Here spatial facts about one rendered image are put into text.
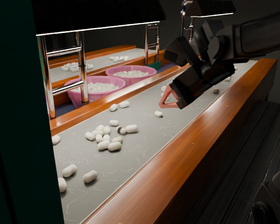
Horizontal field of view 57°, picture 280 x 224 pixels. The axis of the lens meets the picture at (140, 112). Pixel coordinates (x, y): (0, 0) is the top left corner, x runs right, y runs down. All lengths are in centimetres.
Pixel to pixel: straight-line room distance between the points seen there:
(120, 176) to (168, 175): 11
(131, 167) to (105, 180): 7
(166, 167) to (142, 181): 7
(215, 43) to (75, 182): 40
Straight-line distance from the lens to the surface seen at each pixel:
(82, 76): 92
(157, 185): 53
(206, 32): 60
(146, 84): 116
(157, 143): 72
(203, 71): 57
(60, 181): 57
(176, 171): 57
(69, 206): 54
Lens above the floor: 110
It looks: 23 degrees down
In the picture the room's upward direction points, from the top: straight up
